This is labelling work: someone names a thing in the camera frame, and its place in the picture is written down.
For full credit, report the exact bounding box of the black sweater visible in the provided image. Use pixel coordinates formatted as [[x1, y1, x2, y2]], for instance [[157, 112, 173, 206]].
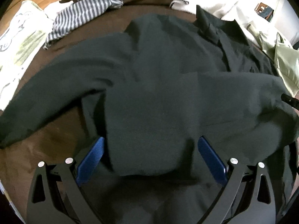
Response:
[[0, 4, 299, 224]]

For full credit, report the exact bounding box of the light green sweatshirt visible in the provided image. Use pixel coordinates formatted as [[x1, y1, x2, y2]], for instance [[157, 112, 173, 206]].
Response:
[[247, 22, 298, 97]]

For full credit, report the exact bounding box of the white fleece blanket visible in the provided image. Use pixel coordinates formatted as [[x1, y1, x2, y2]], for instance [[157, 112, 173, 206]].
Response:
[[170, 0, 283, 46]]

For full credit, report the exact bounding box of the small wooden chair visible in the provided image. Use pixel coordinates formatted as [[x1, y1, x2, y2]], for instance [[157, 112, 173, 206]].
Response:
[[255, 3, 274, 22]]

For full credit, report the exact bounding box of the frog print pillow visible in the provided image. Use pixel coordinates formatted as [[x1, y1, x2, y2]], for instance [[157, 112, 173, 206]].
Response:
[[1, 0, 53, 111]]

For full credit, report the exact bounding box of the grey striped shirt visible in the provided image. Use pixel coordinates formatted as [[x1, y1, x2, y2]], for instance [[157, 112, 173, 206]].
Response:
[[44, 0, 124, 50]]

